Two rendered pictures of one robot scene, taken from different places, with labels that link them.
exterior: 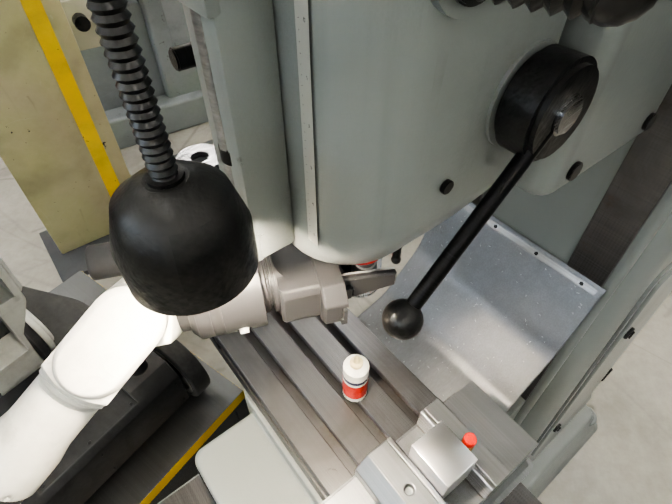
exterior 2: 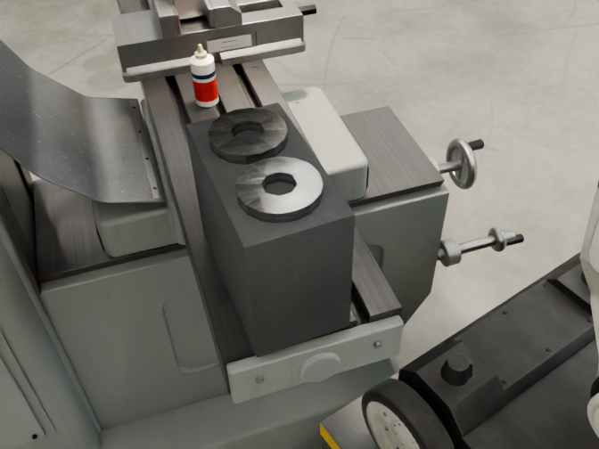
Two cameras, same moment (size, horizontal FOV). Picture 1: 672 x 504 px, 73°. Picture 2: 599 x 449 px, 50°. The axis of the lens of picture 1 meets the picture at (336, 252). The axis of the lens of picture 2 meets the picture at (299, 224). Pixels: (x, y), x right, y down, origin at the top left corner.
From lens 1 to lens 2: 128 cm
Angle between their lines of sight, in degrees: 87
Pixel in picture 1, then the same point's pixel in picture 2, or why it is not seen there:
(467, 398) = (131, 39)
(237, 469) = (330, 144)
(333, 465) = (251, 70)
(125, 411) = (466, 334)
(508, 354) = (53, 95)
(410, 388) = (159, 93)
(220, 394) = (353, 426)
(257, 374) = not seen: hidden behind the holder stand
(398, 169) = not seen: outside the picture
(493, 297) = (21, 99)
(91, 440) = (503, 314)
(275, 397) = not seen: hidden behind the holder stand
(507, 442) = (129, 20)
